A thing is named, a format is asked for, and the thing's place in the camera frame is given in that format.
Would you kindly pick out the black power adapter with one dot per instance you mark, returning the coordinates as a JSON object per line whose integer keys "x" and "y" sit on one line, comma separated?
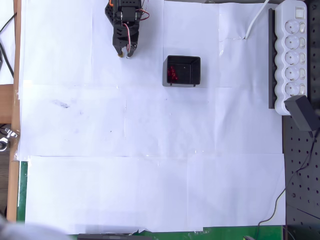
{"x": 301, "y": 112}

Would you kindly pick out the black flat device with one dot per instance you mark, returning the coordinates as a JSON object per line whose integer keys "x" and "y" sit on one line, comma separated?
{"x": 112, "y": 237}

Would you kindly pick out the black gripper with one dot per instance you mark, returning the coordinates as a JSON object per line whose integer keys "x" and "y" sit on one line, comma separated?
{"x": 121, "y": 44}

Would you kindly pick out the metal clamp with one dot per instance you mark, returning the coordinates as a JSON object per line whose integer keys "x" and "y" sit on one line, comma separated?
{"x": 10, "y": 133}

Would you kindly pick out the white power strip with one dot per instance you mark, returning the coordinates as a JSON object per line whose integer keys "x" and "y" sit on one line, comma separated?
{"x": 291, "y": 60}

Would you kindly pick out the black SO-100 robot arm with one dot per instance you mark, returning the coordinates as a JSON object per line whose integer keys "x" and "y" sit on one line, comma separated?
{"x": 130, "y": 13}

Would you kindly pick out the dark ribbed panel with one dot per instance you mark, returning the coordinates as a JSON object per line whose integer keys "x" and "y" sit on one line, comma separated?
{"x": 3, "y": 180}

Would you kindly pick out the white paper covering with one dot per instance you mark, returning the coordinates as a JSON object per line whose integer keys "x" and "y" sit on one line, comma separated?
{"x": 175, "y": 175}

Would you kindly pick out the grey blurred object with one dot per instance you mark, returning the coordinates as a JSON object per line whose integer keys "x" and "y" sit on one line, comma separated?
{"x": 25, "y": 231}

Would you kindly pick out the black pegboard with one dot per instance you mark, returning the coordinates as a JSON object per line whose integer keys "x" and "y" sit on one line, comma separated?
{"x": 302, "y": 160}

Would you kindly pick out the black open box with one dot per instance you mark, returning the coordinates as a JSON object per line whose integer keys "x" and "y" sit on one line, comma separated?
{"x": 172, "y": 60}

